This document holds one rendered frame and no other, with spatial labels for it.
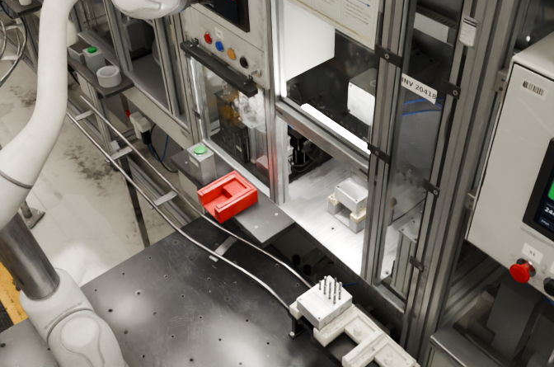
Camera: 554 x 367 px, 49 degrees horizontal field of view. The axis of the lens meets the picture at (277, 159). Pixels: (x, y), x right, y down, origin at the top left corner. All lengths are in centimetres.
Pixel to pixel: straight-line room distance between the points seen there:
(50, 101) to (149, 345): 95
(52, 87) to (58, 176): 239
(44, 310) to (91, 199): 171
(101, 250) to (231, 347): 141
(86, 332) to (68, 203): 184
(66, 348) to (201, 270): 59
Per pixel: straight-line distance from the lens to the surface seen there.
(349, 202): 187
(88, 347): 174
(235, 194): 198
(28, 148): 133
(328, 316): 172
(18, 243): 166
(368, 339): 173
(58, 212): 349
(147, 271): 217
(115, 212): 338
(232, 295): 206
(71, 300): 186
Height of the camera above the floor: 235
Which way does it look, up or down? 42 degrees down
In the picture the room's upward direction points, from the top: 3 degrees counter-clockwise
